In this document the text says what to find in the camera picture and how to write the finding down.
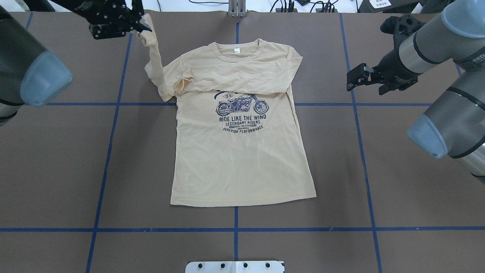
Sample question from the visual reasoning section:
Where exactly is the cream long-sleeve printed shirt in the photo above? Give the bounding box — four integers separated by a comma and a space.
138, 14, 316, 207

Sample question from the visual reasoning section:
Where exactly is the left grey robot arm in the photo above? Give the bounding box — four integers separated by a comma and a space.
0, 0, 150, 126

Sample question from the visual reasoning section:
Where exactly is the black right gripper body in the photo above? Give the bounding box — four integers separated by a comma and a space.
374, 49, 419, 88

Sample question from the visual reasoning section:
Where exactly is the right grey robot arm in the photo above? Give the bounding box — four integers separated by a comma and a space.
346, 0, 485, 182

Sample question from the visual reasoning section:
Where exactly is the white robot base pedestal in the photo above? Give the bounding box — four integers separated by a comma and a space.
185, 260, 285, 273

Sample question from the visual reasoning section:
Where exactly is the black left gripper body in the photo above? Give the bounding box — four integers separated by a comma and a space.
76, 0, 132, 29

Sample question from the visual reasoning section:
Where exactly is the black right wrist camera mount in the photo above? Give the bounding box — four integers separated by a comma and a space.
380, 14, 426, 49

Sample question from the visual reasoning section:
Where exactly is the aluminium frame post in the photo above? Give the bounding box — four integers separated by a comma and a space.
228, 0, 247, 18

